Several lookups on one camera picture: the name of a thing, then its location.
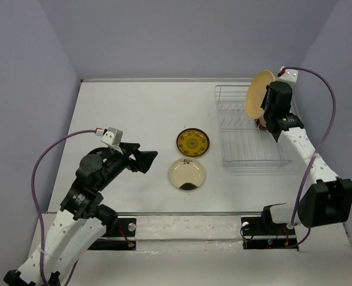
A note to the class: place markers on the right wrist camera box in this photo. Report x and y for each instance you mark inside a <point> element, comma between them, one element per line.
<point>287,75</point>

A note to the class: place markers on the yellow patterned black-rim plate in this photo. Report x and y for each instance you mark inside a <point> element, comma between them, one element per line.
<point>192,142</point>

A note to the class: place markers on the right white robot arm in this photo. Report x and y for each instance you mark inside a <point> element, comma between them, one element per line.
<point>323,197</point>

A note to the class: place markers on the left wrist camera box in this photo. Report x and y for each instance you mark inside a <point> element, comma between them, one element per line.
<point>112,138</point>

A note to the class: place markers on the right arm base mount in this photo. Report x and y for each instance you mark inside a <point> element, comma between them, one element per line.
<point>260,235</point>

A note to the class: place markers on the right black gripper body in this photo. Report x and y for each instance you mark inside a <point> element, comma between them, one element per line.
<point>265,105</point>

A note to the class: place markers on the red rim white plate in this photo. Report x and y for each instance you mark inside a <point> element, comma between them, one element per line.
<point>261,123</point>

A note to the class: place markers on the black round plate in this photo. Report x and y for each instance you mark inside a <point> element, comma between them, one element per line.
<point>103,152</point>

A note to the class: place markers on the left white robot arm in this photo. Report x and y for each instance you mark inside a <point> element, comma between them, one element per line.
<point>81,218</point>

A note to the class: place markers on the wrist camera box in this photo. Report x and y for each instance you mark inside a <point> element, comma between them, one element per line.
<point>287,75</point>
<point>112,138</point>

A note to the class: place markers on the orange round plate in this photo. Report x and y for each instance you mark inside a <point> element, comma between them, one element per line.
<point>256,93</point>

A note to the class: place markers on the cream plate black mark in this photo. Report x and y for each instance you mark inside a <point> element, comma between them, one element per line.
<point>187,174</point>

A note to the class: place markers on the white wire dish rack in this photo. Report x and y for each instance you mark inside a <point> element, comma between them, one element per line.
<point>244,144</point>

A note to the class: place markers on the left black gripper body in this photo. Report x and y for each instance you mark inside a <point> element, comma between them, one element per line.
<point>119,161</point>

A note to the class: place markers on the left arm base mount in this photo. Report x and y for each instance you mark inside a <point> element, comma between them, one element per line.
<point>119,238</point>

